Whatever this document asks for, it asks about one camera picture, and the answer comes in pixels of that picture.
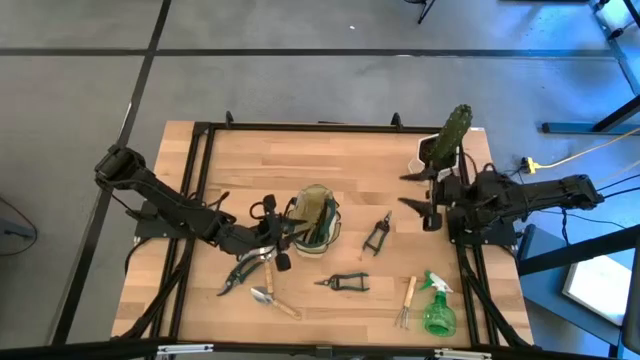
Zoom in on blue and black desk foot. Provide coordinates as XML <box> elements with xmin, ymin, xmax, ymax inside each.
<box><xmin>541</xmin><ymin>93</ymin><xmax>640</xmax><ymax>136</ymax></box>

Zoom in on black aluminium table frame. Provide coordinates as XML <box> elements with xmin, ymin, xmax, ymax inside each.
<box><xmin>0</xmin><ymin>110</ymin><xmax>621</xmax><ymax>360</ymax></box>

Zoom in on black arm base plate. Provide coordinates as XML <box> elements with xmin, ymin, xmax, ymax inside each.
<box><xmin>133</xmin><ymin>199</ymin><xmax>206</xmax><ymax>240</ymax></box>
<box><xmin>447</xmin><ymin>207</ymin><xmax>519</xmax><ymax>247</ymax></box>

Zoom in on small hand rake wooden handle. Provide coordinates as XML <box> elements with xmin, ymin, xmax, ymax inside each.
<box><xmin>394</xmin><ymin>275</ymin><xmax>418</xmax><ymax>330</ymax></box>

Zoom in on grey metal desk leg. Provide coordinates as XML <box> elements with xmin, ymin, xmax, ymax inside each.
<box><xmin>588</xmin><ymin>0</ymin><xmax>640</xmax><ymax>96</ymax></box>

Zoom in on green plastic spray bottle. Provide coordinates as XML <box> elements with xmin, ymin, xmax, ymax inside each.
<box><xmin>418</xmin><ymin>269</ymin><xmax>458</xmax><ymax>338</ymax></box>

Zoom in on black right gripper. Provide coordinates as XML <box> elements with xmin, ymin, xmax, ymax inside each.
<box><xmin>398</xmin><ymin>167</ymin><xmax>444</xmax><ymax>232</ymax></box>

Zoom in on dark green handled garden snips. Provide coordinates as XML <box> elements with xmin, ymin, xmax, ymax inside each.
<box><xmin>360</xmin><ymin>209</ymin><xmax>394</xmax><ymax>259</ymax></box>
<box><xmin>313</xmin><ymin>272</ymin><xmax>372</xmax><ymax>294</ymax></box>

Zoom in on silver frame bracket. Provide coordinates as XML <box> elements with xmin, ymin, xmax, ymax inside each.
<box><xmin>156</xmin><ymin>343</ymin><xmax>215</xmax><ymax>356</ymax></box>
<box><xmin>432</xmin><ymin>348</ymin><xmax>494</xmax><ymax>360</ymax></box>

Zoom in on grey floor stand foot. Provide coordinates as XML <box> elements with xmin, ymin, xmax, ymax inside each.
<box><xmin>0</xmin><ymin>197</ymin><xmax>40</xmax><ymax>259</ymax></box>

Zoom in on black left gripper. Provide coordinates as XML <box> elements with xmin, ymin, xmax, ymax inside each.
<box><xmin>263</xmin><ymin>194</ymin><xmax>307</xmax><ymax>273</ymax></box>

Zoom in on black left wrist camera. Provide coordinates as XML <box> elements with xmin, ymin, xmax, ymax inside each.
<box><xmin>248</xmin><ymin>219</ymin><xmax>275</xmax><ymax>247</ymax></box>

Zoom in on white flat panel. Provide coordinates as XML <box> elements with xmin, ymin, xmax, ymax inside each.
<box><xmin>561</xmin><ymin>253</ymin><xmax>635</xmax><ymax>327</ymax></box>

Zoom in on dark desk with black bar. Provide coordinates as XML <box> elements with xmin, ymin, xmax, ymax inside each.
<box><xmin>514</xmin><ymin>222</ymin><xmax>640</xmax><ymax>360</ymax></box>

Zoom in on black floor cables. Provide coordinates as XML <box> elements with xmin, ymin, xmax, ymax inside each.
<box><xmin>494</xmin><ymin>167</ymin><xmax>640</xmax><ymax>246</ymax></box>

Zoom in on black stand leg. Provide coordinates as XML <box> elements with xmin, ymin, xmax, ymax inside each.
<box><xmin>403</xmin><ymin>0</ymin><xmax>437</xmax><ymax>25</ymax></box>

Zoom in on wide trowel wooden handle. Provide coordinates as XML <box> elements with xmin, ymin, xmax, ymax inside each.
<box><xmin>249</xmin><ymin>286</ymin><xmax>303</xmax><ymax>320</ymax></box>

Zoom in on cream gardening bag green trim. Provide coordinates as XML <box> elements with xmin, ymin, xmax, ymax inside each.
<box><xmin>292</xmin><ymin>183</ymin><xmax>344</xmax><ymax>259</ymax></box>

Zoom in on tan floor cable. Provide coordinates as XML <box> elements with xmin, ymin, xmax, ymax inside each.
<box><xmin>537</xmin><ymin>125</ymin><xmax>640</xmax><ymax>170</ymax></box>

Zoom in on green handled bypass pruner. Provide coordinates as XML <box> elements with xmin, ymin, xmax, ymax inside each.
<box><xmin>216</xmin><ymin>247</ymin><xmax>274</xmax><ymax>298</ymax></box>

